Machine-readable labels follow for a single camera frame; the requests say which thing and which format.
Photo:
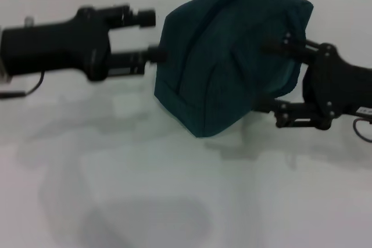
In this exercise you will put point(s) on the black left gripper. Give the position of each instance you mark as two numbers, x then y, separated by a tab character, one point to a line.
58	47

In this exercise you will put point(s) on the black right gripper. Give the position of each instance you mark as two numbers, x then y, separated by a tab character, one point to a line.
337	85

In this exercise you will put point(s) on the dark blue-green insulated lunch bag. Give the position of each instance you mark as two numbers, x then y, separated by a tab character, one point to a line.
218	65

